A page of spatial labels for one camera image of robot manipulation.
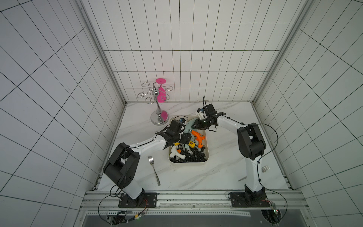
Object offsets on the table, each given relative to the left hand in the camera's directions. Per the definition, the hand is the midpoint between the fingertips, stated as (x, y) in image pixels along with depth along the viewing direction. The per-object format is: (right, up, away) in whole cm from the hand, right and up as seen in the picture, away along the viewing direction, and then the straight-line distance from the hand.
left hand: (184, 138), depth 89 cm
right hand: (+4, +7, +8) cm, 11 cm away
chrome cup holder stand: (-19, +13, +20) cm, 30 cm away
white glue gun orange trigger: (-6, -7, -4) cm, 10 cm away
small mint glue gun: (+3, +7, +8) cm, 11 cm away
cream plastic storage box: (+7, -7, -6) cm, 12 cm away
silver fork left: (-20, -14, -3) cm, 25 cm away
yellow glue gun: (+5, -2, -4) cm, 7 cm away
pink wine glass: (-14, +27, -5) cm, 31 cm away
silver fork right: (+48, -17, -6) cm, 52 cm away
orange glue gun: (+10, 0, +3) cm, 10 cm away
